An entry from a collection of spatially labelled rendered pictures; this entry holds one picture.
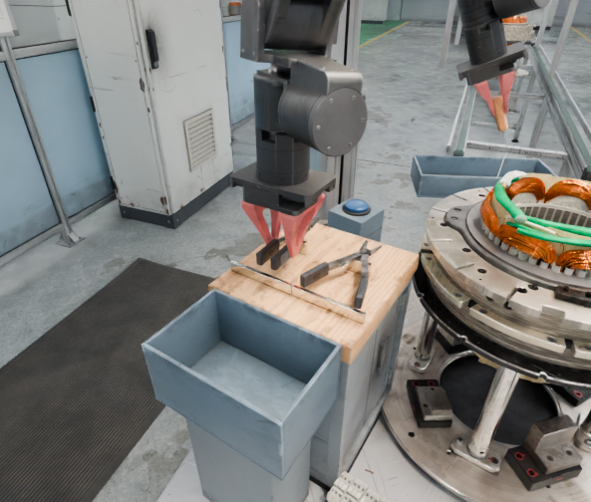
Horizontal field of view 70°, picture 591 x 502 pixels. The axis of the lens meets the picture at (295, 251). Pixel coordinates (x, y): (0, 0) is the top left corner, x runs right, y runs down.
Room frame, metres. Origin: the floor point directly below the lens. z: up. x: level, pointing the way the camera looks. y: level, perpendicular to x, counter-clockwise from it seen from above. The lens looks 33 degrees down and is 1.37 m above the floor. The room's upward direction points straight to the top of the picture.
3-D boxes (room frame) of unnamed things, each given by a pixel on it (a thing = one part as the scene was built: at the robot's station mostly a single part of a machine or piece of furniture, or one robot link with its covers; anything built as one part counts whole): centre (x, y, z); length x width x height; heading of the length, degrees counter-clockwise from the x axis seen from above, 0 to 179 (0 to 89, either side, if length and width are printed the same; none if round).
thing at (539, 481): (0.33, -0.34, 0.81); 0.08 x 0.05 x 0.02; 105
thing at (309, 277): (0.39, -0.02, 1.09); 0.04 x 0.01 x 0.02; 132
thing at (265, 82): (0.43, 0.01, 1.27); 0.07 x 0.06 x 0.07; 31
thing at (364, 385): (0.43, -0.03, 0.91); 0.19 x 0.19 x 0.26; 57
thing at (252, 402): (0.30, 0.05, 0.92); 0.17 x 0.11 x 0.28; 57
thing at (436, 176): (0.77, -0.36, 0.92); 0.25 x 0.11 x 0.28; 85
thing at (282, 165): (0.44, 0.01, 1.21); 0.10 x 0.07 x 0.07; 59
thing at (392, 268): (0.43, -0.03, 1.05); 0.20 x 0.19 x 0.02; 147
